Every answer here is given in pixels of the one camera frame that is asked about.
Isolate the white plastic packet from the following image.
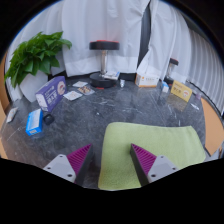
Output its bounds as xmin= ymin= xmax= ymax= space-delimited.
xmin=5 ymin=107 xmax=19 ymax=124

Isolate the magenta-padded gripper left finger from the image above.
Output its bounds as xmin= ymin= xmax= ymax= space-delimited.
xmin=43 ymin=143 xmax=95 ymax=187

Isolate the small black round object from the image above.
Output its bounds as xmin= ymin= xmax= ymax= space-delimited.
xmin=43 ymin=113 xmax=55 ymax=126

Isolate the white booklet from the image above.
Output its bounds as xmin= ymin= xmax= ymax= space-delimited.
xmin=102 ymin=70 xmax=121 ymax=81

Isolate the green plant in white pot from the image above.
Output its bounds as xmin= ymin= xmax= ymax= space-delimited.
xmin=3 ymin=31 xmax=73 ymax=104

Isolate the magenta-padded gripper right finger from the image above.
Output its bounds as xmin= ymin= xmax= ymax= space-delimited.
xmin=129 ymin=143 xmax=181 ymax=187

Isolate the brown printed snack packet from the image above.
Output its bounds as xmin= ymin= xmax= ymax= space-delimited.
xmin=77 ymin=85 xmax=96 ymax=96

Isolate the light green towel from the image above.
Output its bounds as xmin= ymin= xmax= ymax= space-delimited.
xmin=97 ymin=121 xmax=207 ymax=192

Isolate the purple cardboard box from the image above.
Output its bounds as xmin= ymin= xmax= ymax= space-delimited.
xmin=35 ymin=75 xmax=68 ymax=113

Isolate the black stool with red rim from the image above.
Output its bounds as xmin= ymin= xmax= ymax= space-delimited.
xmin=88 ymin=40 xmax=120 ymax=89
xmin=163 ymin=57 xmax=180 ymax=85

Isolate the yellow table sign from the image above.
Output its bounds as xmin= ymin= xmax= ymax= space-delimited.
xmin=170 ymin=79 xmax=193 ymax=103

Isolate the white flat sachet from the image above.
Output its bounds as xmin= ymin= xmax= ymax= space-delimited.
xmin=62 ymin=90 xmax=84 ymax=102

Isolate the small blue and white box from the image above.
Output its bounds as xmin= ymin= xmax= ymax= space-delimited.
xmin=160 ymin=81 xmax=170 ymax=94

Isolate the white and orange carton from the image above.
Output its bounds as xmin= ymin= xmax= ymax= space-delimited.
xmin=134 ymin=73 xmax=160 ymax=89

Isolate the white curtain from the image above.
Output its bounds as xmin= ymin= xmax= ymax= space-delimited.
xmin=4 ymin=0 xmax=151 ymax=101
xmin=136 ymin=0 xmax=224 ymax=114

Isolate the small white card packet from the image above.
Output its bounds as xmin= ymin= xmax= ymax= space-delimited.
xmin=72 ymin=80 xmax=89 ymax=88

